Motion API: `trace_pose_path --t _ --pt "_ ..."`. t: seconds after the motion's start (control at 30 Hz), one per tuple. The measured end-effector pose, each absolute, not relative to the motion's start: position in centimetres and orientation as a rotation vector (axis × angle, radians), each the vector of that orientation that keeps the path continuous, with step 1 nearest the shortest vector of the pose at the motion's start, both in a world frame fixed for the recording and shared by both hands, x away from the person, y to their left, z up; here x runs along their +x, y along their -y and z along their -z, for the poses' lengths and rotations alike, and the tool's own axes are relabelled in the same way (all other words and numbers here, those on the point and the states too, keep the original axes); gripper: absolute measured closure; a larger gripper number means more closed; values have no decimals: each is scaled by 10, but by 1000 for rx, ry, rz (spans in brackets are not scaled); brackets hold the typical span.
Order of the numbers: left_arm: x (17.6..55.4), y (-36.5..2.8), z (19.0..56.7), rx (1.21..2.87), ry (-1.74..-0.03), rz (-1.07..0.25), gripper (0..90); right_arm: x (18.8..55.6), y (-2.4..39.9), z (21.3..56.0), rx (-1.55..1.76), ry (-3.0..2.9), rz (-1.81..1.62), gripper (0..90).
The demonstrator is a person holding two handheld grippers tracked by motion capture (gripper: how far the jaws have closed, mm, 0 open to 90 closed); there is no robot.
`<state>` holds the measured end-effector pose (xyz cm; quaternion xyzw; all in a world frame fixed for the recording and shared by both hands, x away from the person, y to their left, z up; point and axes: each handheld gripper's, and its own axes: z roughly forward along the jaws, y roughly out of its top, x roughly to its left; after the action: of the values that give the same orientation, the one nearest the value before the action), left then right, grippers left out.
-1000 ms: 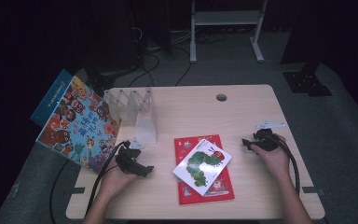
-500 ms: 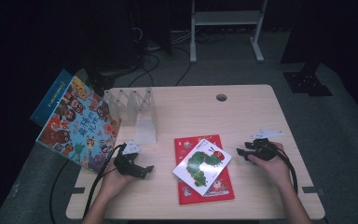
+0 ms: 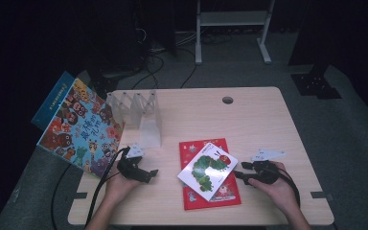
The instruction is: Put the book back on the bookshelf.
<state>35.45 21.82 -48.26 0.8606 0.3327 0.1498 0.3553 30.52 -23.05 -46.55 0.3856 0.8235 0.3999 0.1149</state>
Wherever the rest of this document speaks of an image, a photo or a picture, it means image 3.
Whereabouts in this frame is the white caterpillar picture book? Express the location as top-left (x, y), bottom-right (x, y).
top-left (176, 142), bottom-right (240, 202)

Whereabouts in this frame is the white metal stand frame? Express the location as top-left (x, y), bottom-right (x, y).
top-left (195, 0), bottom-right (276, 65)

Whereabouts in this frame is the clear acrylic book rack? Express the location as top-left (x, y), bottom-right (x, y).
top-left (105, 89), bottom-right (163, 149)

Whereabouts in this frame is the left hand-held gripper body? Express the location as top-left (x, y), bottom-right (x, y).
top-left (117, 142), bottom-right (149, 183)

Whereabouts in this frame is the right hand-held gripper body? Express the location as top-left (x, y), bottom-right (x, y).
top-left (251, 148), bottom-right (287, 186)

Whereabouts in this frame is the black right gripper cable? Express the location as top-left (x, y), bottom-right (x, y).
top-left (269, 163), bottom-right (302, 209)

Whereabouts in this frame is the black floor base plate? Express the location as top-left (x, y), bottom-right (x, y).
top-left (290, 72), bottom-right (343, 100)

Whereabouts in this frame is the person's left hand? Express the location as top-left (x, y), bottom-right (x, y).
top-left (104, 172), bottom-right (142, 205)

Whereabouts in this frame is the red hardcover picture book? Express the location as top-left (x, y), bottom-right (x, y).
top-left (178, 137), bottom-right (242, 211)

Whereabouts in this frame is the large cartoon animals picture book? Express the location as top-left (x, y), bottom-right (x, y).
top-left (31, 70), bottom-right (126, 177)

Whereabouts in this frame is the black floor cable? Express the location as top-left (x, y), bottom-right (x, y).
top-left (179, 47), bottom-right (199, 89)
top-left (131, 54), bottom-right (166, 91)

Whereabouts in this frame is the person's right hand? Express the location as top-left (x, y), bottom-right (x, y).
top-left (248, 161), bottom-right (299, 213)

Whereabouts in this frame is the black cable beside table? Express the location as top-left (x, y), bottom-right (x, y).
top-left (51, 163), bottom-right (73, 230)

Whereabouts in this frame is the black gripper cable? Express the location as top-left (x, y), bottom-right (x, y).
top-left (269, 163), bottom-right (302, 209)
top-left (84, 146), bottom-right (131, 229)

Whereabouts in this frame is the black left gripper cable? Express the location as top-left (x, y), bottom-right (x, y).
top-left (84, 146), bottom-right (131, 229)

